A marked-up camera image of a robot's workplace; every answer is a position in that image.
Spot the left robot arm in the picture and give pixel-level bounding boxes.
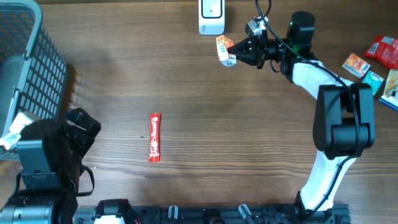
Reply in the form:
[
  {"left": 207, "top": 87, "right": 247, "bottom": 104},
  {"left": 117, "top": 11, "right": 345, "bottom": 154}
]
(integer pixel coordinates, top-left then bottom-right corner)
[{"left": 1, "top": 108, "right": 142, "bottom": 223}]

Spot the black right camera cable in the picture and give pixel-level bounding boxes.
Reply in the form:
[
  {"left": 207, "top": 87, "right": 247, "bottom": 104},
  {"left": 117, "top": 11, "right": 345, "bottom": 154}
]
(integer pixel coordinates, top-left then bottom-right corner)
[{"left": 254, "top": 0, "right": 361, "bottom": 223}]

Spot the orange small box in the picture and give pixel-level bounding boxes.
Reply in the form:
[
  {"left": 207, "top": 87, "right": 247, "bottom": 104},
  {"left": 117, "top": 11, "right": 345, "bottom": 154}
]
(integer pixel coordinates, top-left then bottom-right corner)
[
  {"left": 342, "top": 54, "right": 371, "bottom": 78},
  {"left": 216, "top": 35, "right": 236, "bottom": 67}
]

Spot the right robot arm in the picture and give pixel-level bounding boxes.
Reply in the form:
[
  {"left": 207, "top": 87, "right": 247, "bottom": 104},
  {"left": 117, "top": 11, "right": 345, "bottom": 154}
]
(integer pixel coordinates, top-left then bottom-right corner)
[{"left": 228, "top": 11, "right": 376, "bottom": 221}]

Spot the white barcode scanner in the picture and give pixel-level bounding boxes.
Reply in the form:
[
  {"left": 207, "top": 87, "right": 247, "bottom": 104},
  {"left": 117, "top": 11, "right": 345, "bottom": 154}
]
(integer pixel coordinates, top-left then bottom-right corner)
[{"left": 198, "top": 0, "right": 225, "bottom": 35}]

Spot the black left camera cable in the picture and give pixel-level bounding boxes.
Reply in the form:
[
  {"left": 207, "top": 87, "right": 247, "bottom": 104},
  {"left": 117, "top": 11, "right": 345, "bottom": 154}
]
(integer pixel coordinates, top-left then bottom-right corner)
[{"left": 74, "top": 164, "right": 95, "bottom": 197}]

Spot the black camera cable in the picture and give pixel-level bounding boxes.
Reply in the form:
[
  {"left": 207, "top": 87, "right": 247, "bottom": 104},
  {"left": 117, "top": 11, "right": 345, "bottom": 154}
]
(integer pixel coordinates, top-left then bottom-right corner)
[
  {"left": 74, "top": 164, "right": 95, "bottom": 197},
  {"left": 254, "top": 0, "right": 361, "bottom": 223}
]

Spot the teal small box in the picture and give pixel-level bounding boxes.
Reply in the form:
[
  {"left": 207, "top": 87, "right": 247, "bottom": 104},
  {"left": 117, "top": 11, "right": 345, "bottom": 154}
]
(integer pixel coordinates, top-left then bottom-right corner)
[{"left": 362, "top": 71, "right": 384, "bottom": 95}]

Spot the red stick sachet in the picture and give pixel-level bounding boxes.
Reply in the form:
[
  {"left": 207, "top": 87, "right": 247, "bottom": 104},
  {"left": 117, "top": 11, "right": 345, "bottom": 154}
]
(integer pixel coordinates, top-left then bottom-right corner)
[{"left": 149, "top": 113, "right": 161, "bottom": 162}]

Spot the grey plastic mesh basket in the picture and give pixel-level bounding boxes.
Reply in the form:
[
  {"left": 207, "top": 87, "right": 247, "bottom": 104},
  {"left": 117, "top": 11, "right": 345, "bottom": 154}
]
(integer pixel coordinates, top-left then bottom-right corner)
[{"left": 0, "top": 0, "right": 69, "bottom": 161}]

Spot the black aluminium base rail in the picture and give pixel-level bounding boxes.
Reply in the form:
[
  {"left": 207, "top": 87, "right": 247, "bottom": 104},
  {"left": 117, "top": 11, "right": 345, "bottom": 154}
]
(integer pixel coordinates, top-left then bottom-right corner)
[{"left": 73, "top": 204, "right": 351, "bottom": 224}]

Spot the white cream snack bag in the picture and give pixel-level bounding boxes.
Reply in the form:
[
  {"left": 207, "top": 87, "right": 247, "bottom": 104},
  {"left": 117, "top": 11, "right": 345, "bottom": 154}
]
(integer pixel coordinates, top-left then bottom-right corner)
[{"left": 379, "top": 69, "right": 398, "bottom": 111}]

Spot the red candy bag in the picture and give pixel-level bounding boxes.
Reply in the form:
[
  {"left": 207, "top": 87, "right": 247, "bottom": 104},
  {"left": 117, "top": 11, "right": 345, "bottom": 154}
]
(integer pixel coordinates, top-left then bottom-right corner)
[{"left": 364, "top": 35, "right": 397, "bottom": 70}]

